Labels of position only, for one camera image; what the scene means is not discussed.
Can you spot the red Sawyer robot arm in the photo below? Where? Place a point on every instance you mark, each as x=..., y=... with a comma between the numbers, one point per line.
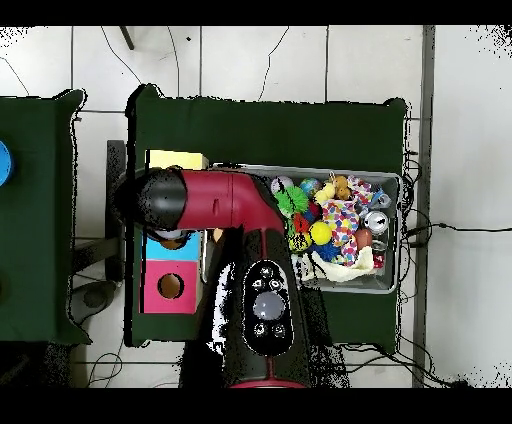
x=216, y=200

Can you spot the wooden box with three holes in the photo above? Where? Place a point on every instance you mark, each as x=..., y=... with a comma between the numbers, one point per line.
x=188, y=288

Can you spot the green spiky ball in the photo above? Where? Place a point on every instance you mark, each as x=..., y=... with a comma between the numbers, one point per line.
x=294, y=202

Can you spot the white baseball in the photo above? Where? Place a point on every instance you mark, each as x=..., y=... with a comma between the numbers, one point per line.
x=284, y=183

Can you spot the small yellow ball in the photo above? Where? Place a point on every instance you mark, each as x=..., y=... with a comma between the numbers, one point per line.
x=300, y=242

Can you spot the globe print ball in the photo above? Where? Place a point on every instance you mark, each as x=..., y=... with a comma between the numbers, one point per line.
x=310, y=186

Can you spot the large yellow ball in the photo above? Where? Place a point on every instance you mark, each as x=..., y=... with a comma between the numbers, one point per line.
x=320, y=233

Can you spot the yellow plush duck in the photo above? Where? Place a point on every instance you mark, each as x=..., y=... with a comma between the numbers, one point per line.
x=324, y=194

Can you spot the dark green table cloth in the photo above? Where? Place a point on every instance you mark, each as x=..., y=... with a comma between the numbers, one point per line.
x=36, y=240
x=260, y=132

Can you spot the colourful dotted cloth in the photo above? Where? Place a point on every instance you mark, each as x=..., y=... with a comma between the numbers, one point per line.
x=342, y=224

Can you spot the cream cloth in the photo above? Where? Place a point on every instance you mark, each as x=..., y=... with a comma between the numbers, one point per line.
x=344, y=272

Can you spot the silver drink can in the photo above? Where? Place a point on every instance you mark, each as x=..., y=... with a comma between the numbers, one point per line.
x=376, y=222

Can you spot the dark metal leg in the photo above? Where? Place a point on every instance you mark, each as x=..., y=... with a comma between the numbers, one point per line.
x=127, y=38

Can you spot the blue round object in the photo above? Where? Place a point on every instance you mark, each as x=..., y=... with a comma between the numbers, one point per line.
x=4, y=164

